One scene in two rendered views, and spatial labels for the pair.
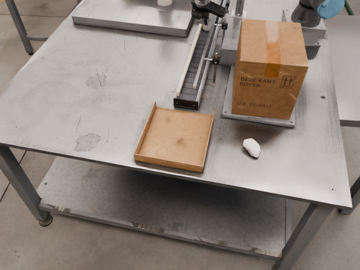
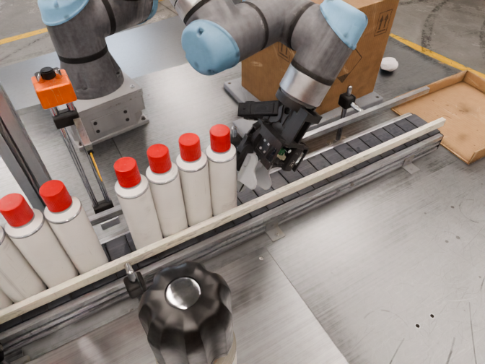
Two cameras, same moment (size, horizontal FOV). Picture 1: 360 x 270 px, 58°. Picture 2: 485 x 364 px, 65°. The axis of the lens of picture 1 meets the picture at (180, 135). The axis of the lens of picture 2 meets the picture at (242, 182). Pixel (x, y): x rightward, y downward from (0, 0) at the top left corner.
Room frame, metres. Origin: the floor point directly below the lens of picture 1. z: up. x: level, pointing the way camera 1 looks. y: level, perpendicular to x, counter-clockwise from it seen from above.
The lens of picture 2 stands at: (1.88, 0.23, 1.47)
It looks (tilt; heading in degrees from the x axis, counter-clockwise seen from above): 47 degrees down; 228
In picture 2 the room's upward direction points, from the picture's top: straight up
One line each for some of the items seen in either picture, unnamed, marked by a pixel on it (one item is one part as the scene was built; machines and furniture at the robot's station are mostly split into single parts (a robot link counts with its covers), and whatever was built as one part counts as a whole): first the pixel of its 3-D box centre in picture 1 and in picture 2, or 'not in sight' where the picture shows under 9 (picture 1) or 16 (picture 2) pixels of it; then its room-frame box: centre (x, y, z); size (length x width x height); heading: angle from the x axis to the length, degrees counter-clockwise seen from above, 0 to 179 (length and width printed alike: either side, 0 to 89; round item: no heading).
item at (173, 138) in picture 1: (177, 133); (468, 111); (0.86, 0.01, 0.85); 0.30 x 0.26 x 0.04; 167
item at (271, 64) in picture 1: (265, 68); (312, 45); (1.10, -0.36, 0.99); 0.30 x 0.24 x 0.27; 172
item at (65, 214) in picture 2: not in sight; (75, 232); (1.84, -0.21, 0.98); 0.05 x 0.05 x 0.20
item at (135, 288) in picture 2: not in sight; (138, 289); (1.80, -0.11, 0.89); 0.03 x 0.03 x 0.12; 77
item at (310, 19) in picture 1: (308, 10); (87, 65); (1.59, -0.66, 0.98); 0.15 x 0.15 x 0.10
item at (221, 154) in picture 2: (208, 10); (221, 175); (1.59, -0.15, 0.98); 0.05 x 0.05 x 0.20
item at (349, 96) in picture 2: (210, 67); (349, 120); (1.20, -0.14, 0.91); 0.07 x 0.03 x 0.16; 77
